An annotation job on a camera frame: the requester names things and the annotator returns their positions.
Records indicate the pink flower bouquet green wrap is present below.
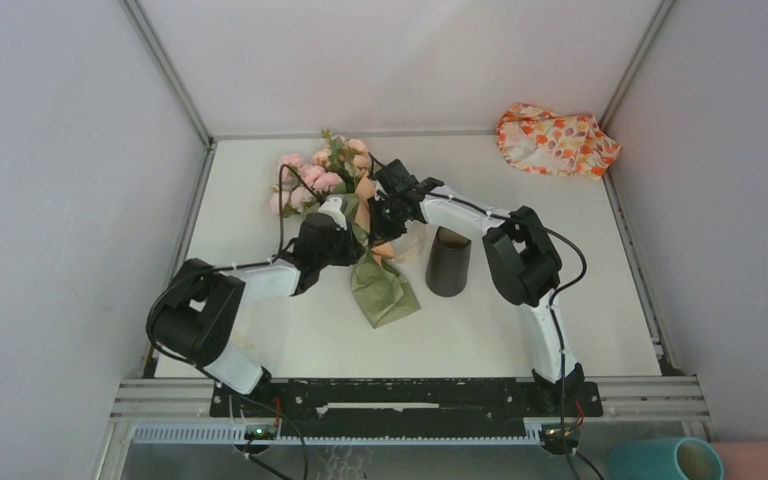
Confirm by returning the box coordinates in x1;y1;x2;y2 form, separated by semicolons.
271;130;421;328

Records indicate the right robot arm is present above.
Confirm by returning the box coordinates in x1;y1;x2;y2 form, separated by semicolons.
368;160;584;416

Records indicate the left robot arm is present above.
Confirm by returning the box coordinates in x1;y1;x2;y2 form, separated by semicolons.
146;213;362;417

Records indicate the black conical vase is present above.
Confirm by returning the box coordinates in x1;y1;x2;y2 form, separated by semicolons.
425;227;472;298

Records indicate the orange floral cloth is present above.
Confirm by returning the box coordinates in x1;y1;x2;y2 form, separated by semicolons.
495;103;622;179

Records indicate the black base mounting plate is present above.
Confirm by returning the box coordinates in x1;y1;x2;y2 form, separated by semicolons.
209;377;604;440

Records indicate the teal cup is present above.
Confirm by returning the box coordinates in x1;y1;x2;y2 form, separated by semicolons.
608;437;725;480

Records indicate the pink cup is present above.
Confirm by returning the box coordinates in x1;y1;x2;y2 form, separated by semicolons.
713;442;768;480

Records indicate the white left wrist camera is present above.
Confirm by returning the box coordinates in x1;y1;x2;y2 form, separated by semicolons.
318;194;348;230

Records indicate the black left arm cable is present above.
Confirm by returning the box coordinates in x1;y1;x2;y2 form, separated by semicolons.
145;162;326;379

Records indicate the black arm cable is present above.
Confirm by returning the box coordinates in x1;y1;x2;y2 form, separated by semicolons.
367;153;589;480
145;162;326;379

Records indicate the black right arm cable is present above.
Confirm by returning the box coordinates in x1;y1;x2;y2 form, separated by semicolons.
367;153;589;480

